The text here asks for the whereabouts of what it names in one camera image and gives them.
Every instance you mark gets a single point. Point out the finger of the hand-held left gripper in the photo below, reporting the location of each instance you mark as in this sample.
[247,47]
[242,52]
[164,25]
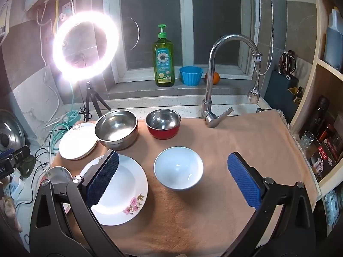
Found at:
[21,152]

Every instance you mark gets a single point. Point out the scissors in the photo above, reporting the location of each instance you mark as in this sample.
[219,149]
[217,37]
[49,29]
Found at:
[288,61]

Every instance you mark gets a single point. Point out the blue ribbed cup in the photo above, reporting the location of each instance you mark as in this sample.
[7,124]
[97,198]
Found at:
[190,76]

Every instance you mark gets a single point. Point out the black tripod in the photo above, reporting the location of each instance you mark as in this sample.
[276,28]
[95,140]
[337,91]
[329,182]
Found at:
[91,99]

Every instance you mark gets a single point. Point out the leaf print white plate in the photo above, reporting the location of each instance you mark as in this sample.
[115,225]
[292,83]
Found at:
[75,144]

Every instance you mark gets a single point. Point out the person's left forearm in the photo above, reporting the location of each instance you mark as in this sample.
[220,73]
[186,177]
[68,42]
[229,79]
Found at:
[8,211]

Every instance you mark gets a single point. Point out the green dish soap bottle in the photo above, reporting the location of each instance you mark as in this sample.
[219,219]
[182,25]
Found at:
[163,64]

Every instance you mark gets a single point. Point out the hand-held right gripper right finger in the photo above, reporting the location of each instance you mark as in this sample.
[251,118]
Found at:
[243,182]

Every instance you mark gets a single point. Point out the dark bottle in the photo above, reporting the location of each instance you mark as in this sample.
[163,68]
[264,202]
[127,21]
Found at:
[320,115]

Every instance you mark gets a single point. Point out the white ceramic bowl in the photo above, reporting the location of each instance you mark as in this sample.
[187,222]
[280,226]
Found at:
[178,170]

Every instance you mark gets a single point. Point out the printed box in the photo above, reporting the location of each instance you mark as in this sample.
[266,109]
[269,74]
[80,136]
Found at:
[323,158]

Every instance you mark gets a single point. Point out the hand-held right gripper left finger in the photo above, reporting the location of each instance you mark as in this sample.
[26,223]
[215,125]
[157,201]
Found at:
[103,179]

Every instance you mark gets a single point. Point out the red steel bowl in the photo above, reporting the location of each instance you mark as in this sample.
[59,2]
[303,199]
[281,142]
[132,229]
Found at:
[163,132]

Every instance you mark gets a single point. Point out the yellow pipe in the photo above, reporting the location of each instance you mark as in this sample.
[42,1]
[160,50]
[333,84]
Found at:
[56,16]

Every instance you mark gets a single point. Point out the tan towel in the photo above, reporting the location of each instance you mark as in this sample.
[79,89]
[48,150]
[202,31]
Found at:
[193,219]

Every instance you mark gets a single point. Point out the steel pot lid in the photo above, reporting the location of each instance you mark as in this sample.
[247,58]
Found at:
[12,128]

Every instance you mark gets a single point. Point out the blue patterned jar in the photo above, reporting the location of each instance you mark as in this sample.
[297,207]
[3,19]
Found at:
[331,204]

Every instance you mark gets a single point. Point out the white window frame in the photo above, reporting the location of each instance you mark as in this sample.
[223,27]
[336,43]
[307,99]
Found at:
[186,18]

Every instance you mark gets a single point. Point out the orange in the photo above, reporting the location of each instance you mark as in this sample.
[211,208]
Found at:
[213,78]

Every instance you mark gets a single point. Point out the black knife block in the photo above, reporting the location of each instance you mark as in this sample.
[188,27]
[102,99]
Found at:
[281,93]

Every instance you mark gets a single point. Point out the chrome faucet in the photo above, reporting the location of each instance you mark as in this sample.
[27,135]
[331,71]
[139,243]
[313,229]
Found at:
[210,85]

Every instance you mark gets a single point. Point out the large steel bowl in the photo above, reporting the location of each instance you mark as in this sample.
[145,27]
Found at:
[116,128]

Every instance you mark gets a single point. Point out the green glass ashtray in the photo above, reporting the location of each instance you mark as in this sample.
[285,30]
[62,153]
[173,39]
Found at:
[26,167]

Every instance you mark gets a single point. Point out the drinking glass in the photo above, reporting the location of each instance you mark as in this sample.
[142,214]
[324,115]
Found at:
[307,140]

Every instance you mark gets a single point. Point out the wooden shelf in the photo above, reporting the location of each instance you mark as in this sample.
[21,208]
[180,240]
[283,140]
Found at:
[308,96]

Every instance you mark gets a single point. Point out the white power strip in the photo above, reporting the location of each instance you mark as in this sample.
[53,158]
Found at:
[16,186]

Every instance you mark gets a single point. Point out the pink floral white plate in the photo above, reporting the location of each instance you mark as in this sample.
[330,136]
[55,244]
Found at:
[126,184]

